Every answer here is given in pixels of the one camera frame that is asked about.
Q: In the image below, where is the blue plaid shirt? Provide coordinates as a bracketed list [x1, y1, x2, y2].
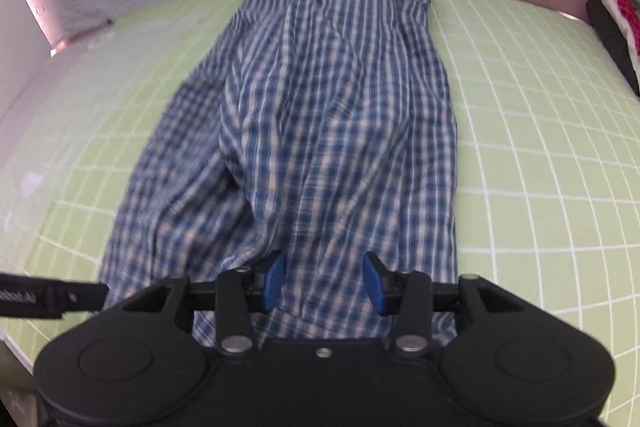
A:
[100, 0, 457, 338]

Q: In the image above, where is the black folded garment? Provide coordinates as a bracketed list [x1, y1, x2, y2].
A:
[586, 0, 639, 96]

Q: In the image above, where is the red checked folded garment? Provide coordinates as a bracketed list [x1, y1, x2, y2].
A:
[616, 0, 640, 48]

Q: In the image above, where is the white folded garment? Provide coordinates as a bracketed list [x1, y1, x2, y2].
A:
[600, 0, 639, 63]

